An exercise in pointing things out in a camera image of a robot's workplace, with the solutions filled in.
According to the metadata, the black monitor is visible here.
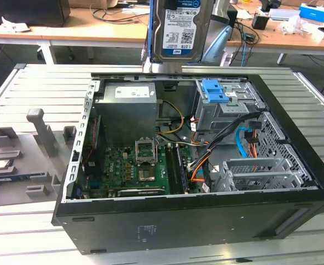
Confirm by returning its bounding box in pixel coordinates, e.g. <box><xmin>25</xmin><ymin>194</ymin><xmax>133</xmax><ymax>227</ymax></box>
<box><xmin>0</xmin><ymin>0</ymin><xmax>71</xmax><ymax>27</ymax></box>

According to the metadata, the wooden desk with boxes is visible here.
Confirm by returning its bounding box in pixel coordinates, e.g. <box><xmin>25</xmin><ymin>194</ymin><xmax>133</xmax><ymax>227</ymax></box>
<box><xmin>219</xmin><ymin>8</ymin><xmax>324</xmax><ymax>66</ymax></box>

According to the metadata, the wooden desk with monitor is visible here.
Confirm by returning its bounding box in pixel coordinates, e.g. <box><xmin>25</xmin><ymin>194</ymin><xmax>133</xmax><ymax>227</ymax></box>
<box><xmin>0</xmin><ymin>5</ymin><xmax>151</xmax><ymax>66</ymax></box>

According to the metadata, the black RAM slot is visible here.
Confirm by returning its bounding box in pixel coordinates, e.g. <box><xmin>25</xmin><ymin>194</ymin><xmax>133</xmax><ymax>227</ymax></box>
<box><xmin>166</xmin><ymin>145</ymin><xmax>180</xmax><ymax>194</ymax></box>

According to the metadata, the black speaker box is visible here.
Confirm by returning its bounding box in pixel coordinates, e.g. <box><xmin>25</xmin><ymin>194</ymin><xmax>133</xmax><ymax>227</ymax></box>
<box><xmin>227</xmin><ymin>3</ymin><xmax>238</xmax><ymax>41</ymax></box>

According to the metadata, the blue plastic drive latch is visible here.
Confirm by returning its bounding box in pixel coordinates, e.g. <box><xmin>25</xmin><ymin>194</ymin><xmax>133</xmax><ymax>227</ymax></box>
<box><xmin>201</xmin><ymin>79</ymin><xmax>229</xmax><ymax>103</ymax></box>

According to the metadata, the orange multicolour wire bundle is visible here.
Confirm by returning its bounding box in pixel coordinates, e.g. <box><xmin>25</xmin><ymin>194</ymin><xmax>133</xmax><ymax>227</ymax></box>
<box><xmin>189</xmin><ymin>150</ymin><xmax>215</xmax><ymax>183</ymax></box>

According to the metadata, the black wire bundle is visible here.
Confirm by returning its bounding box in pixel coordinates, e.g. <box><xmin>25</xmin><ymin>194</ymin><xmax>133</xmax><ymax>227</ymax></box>
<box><xmin>203</xmin><ymin>110</ymin><xmax>262</xmax><ymax>191</ymax></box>

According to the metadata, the blue cardboard box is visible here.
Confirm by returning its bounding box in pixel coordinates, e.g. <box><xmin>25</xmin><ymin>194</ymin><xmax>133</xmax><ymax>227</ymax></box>
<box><xmin>299</xmin><ymin>2</ymin><xmax>324</xmax><ymax>22</ymax></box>

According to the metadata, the white flat box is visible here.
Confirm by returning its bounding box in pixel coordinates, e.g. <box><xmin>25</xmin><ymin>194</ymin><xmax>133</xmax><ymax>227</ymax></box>
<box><xmin>269</xmin><ymin>8</ymin><xmax>299</xmax><ymax>22</ymax></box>

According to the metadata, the grey parts rack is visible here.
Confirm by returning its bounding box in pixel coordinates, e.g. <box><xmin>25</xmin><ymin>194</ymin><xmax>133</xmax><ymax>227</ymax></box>
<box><xmin>0</xmin><ymin>108</ymin><xmax>78</xmax><ymax>208</ymax></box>

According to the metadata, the black open PC case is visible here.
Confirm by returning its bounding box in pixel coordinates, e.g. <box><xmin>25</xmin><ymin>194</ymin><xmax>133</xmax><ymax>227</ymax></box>
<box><xmin>51</xmin><ymin>72</ymin><xmax>324</xmax><ymax>256</ymax></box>

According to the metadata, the CPU socket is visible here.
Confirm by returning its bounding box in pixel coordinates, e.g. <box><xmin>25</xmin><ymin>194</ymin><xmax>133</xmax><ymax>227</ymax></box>
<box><xmin>136</xmin><ymin>165</ymin><xmax>157</xmax><ymax>183</ymax></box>

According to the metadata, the blue hanging cable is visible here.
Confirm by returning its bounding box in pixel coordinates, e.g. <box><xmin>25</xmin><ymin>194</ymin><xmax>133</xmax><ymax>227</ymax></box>
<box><xmin>241</xmin><ymin>33</ymin><xmax>248</xmax><ymax>67</ymax></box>

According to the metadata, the blue RAM stick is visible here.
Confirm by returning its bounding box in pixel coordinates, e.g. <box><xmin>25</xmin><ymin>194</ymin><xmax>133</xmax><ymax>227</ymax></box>
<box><xmin>0</xmin><ymin>172</ymin><xmax>46</xmax><ymax>184</ymax></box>

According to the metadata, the yellow power wire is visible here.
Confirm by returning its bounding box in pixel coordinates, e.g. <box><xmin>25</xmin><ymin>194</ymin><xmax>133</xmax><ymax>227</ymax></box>
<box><xmin>156</xmin><ymin>99</ymin><xmax>186</xmax><ymax>136</ymax></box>

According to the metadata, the metal socket cover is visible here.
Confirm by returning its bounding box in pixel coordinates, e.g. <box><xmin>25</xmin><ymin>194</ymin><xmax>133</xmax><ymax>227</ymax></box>
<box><xmin>134</xmin><ymin>137</ymin><xmax>159</xmax><ymax>166</ymax></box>

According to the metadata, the small black cube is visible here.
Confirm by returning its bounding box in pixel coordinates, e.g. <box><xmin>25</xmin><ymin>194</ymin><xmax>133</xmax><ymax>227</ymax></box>
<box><xmin>252</xmin><ymin>13</ymin><xmax>270</xmax><ymax>30</ymax></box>

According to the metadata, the installed RAM stick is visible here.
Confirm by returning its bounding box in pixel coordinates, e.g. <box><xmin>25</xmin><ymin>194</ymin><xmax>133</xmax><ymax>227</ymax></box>
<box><xmin>176</xmin><ymin>146</ymin><xmax>190</xmax><ymax>194</ymax></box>

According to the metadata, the hard disk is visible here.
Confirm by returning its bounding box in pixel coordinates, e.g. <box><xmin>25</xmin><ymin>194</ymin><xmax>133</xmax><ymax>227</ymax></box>
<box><xmin>149</xmin><ymin>0</ymin><xmax>215</xmax><ymax>63</ymax></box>

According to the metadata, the blue SATA wire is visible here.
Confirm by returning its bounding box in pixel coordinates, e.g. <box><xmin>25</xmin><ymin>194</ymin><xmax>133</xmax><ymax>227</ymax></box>
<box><xmin>235</xmin><ymin>125</ymin><xmax>251</xmax><ymax>160</ymax></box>

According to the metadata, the clear plastic bag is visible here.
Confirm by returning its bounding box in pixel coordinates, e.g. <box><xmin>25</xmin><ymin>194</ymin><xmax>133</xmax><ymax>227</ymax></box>
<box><xmin>279</xmin><ymin>15</ymin><xmax>317</xmax><ymax>35</ymax></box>

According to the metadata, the black graphics card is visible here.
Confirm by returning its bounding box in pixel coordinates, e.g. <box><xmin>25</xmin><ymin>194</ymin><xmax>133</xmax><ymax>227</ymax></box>
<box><xmin>116</xmin><ymin>187</ymin><xmax>167</xmax><ymax>197</ymax></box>

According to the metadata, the green motherboard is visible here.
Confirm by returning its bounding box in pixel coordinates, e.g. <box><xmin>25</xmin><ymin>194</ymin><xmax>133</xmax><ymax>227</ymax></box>
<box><xmin>81</xmin><ymin>143</ymin><xmax>192</xmax><ymax>199</ymax></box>

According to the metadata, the crumpled white paper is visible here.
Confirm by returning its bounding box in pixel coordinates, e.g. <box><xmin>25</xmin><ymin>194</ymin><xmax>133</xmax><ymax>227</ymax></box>
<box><xmin>0</xmin><ymin>16</ymin><xmax>30</xmax><ymax>33</ymax></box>

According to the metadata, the silver optical drive cage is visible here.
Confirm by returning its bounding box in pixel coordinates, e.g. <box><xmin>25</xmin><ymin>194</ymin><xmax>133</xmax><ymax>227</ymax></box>
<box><xmin>193</xmin><ymin>78</ymin><xmax>264</xmax><ymax>144</ymax></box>

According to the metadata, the orange red power wire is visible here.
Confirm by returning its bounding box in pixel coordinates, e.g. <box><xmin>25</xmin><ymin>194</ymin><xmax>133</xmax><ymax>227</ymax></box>
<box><xmin>248</xmin><ymin>132</ymin><xmax>259</xmax><ymax>158</ymax></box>

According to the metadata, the grey power supply unit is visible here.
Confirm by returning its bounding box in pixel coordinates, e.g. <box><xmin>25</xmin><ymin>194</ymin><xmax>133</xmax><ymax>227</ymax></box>
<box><xmin>94</xmin><ymin>82</ymin><xmax>162</xmax><ymax>139</ymax></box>

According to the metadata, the silver disk bay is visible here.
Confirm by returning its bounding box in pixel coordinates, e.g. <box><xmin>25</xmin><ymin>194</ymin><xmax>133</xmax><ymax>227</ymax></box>
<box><xmin>215</xmin><ymin>157</ymin><xmax>311</xmax><ymax>193</ymax></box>

